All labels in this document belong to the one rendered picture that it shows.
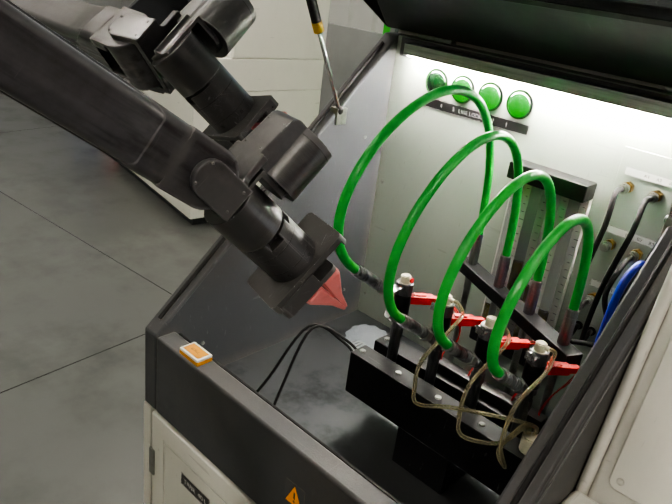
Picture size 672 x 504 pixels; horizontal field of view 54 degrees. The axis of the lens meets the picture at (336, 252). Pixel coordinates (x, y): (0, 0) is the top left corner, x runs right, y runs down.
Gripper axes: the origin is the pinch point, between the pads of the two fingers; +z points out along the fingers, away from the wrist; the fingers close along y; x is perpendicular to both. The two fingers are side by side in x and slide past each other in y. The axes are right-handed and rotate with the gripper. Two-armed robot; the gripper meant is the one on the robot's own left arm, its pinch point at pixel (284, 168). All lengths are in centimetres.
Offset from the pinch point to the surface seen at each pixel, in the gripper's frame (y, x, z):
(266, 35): 271, -136, 67
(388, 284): -6.1, 2.3, 19.2
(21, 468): 141, 84, 61
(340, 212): -0.5, -1.4, 10.0
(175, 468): 35, 42, 37
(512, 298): -21.6, -2.5, 22.9
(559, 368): -17.1, -4.0, 43.7
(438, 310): -13.4, 2.3, 22.2
